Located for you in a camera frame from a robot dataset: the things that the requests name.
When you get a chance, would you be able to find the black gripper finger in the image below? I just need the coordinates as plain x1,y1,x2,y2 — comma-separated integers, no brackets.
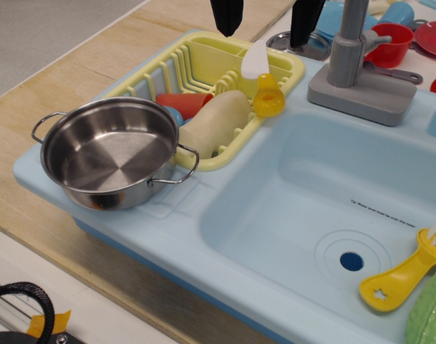
210,0,244,37
290,0,326,48

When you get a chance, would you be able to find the red plastic pot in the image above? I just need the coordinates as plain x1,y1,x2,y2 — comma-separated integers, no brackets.
364,23,415,68

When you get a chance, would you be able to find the stainless steel pot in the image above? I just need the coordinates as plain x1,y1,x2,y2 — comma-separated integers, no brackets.
32,97,200,211

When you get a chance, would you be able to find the steel lid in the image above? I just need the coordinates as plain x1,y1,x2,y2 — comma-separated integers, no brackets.
266,32,331,61

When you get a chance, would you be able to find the yellow plastic dish rack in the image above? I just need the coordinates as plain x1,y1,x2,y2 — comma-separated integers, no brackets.
95,31,306,171

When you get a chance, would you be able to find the grey toy faucet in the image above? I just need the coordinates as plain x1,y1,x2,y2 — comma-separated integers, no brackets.
307,1,417,126

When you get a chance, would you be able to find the red plastic cup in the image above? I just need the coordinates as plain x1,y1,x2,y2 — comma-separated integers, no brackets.
156,93,214,121

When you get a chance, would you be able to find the small blue plastic cup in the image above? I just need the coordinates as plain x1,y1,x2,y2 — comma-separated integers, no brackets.
165,106,190,127

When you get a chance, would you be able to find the grey toy utensil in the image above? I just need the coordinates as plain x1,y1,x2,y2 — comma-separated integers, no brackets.
363,62,424,85

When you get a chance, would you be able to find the red plastic plate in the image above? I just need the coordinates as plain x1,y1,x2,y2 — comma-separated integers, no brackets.
415,21,436,56

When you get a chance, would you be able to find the light blue toy sink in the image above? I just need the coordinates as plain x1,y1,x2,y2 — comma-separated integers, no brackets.
12,29,436,344

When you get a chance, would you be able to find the yellow dish brush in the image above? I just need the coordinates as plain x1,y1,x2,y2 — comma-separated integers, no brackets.
359,222,436,312

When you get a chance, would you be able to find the green toy vegetable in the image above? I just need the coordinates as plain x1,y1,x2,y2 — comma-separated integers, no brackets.
404,273,436,343

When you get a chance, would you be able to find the yellow tape piece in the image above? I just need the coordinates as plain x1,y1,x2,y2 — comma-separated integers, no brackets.
26,310,72,338

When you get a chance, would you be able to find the toy knife yellow handle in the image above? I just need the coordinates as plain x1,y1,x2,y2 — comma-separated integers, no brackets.
241,39,286,118

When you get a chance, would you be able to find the black braided cable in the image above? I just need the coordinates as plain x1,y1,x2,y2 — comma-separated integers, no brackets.
0,282,56,344

